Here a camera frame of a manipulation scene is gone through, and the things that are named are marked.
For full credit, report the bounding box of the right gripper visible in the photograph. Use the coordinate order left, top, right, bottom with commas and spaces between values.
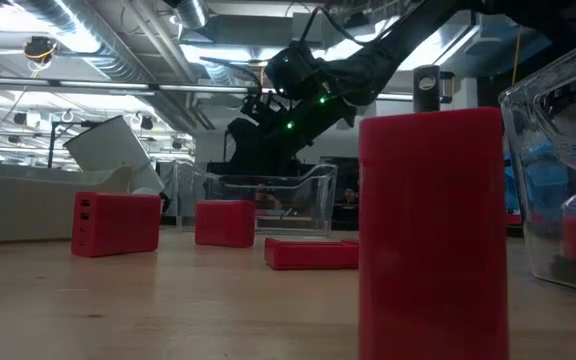
227, 117, 299, 176

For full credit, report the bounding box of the red wall charger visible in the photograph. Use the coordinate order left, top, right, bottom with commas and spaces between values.
71, 191, 162, 259
358, 64, 509, 360
194, 199, 257, 249

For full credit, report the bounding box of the red digital clock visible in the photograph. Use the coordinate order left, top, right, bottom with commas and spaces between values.
264, 237, 361, 271

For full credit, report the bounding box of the large clear plastic bin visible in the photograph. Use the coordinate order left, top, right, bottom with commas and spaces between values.
175, 162, 340, 237

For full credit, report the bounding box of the grey cover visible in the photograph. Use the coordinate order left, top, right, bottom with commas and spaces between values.
159, 159, 194, 219

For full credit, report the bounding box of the long linear light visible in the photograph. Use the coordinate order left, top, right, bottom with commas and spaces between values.
0, 74, 452, 104

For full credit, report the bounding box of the grey plastic bin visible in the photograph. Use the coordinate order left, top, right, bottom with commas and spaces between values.
0, 159, 134, 245

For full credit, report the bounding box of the small clear plastic bin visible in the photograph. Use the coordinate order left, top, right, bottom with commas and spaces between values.
498, 30, 576, 297

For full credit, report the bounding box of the black aluminium table frame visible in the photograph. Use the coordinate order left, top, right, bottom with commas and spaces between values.
160, 213, 524, 237

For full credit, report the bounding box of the silver round duct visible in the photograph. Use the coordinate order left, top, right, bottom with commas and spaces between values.
170, 0, 209, 30

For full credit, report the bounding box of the silver spiral duct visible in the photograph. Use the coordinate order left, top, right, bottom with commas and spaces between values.
10, 0, 204, 134

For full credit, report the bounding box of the black yellow cord reel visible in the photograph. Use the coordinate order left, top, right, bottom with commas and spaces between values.
22, 35, 59, 66

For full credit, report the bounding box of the yellow hanging cable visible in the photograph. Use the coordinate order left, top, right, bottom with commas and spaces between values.
511, 27, 525, 86

